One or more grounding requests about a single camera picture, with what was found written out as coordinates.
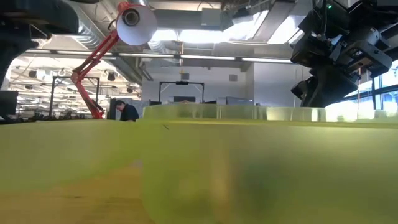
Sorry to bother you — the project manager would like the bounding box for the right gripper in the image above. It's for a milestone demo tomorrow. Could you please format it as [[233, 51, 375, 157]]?
[[290, 27, 394, 109]]

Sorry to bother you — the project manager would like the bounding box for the yellow-green translucent supply box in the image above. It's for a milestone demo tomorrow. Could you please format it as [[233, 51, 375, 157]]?
[[0, 103, 398, 224]]

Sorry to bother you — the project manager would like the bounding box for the linear ceiling light strip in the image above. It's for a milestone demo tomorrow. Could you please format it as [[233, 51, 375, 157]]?
[[24, 49, 295, 65]]

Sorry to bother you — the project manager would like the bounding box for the red desk lamp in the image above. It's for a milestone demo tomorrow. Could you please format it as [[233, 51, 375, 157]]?
[[70, 1, 159, 120]]

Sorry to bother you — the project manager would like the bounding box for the person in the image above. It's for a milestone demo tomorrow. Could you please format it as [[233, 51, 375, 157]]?
[[114, 100, 141, 123]]

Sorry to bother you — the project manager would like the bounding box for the black monitor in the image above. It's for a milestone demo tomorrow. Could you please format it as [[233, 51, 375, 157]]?
[[0, 90, 19, 118]]

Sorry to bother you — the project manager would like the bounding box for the black gantry frame with camera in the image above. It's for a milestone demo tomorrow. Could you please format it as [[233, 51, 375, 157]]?
[[159, 80, 205, 105]]

